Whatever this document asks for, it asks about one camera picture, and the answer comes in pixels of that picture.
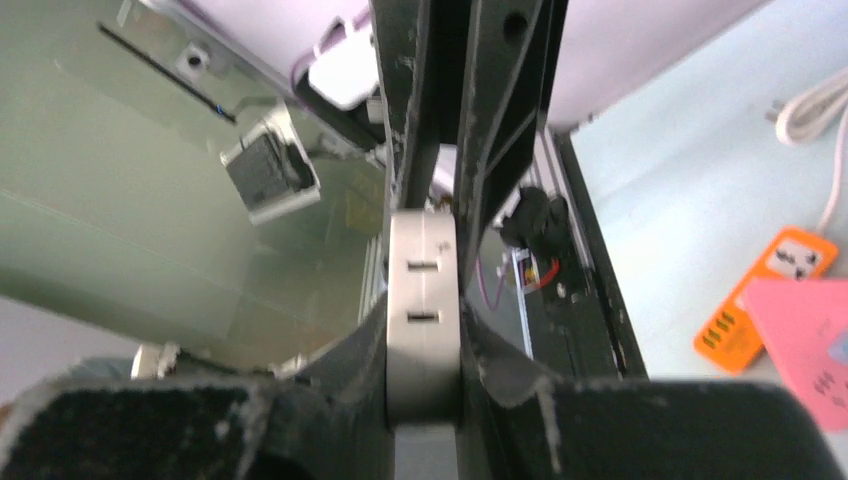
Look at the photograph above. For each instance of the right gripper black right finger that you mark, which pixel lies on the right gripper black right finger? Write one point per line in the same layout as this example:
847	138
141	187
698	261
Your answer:
521	420

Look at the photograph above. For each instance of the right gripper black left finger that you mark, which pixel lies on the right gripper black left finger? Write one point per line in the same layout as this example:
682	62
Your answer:
324	421

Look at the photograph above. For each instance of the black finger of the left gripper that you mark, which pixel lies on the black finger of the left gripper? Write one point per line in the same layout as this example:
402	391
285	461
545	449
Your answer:
511	57
406	35

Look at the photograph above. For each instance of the white square plug adapter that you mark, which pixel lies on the white square plug adapter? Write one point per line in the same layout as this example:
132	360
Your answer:
423	362

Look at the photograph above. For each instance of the pink triangular power strip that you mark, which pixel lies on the pink triangular power strip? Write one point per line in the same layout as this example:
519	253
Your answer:
806	339

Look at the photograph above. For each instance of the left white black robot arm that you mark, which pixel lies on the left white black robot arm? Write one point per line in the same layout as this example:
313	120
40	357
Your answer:
347	74

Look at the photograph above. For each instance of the orange power strip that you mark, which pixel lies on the orange power strip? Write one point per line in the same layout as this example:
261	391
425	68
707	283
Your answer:
733	337

